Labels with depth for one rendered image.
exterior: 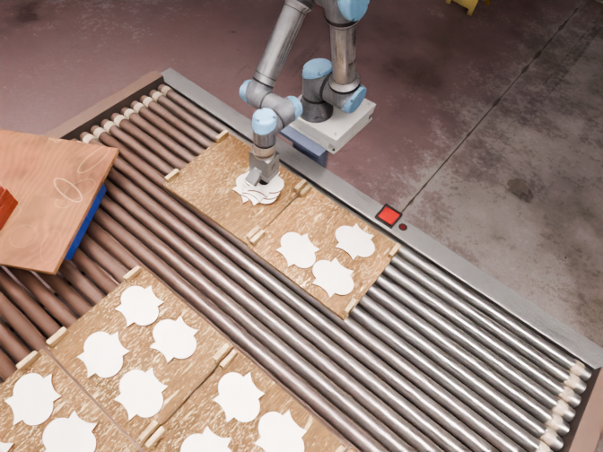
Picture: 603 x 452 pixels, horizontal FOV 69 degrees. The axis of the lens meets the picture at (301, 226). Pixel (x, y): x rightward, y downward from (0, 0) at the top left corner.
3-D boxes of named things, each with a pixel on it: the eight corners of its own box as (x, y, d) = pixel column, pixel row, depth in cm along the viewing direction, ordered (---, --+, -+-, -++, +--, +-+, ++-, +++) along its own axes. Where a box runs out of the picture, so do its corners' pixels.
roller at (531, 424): (121, 118, 185) (117, 109, 181) (557, 438, 128) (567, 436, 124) (111, 124, 183) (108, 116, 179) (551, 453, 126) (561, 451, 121)
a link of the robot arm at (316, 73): (314, 79, 183) (315, 49, 172) (339, 92, 178) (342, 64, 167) (295, 92, 178) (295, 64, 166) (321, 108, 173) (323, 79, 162)
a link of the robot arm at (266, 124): (284, 114, 135) (265, 127, 131) (282, 139, 144) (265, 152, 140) (265, 101, 137) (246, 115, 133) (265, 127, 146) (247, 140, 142)
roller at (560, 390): (149, 100, 192) (146, 91, 188) (574, 397, 135) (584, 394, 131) (140, 106, 190) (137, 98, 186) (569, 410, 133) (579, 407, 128)
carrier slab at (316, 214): (309, 187, 166) (310, 185, 165) (400, 248, 154) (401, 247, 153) (247, 247, 150) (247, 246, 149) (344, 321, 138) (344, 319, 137)
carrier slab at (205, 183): (227, 134, 178) (227, 132, 177) (308, 186, 167) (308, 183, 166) (163, 186, 162) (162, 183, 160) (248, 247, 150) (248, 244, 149)
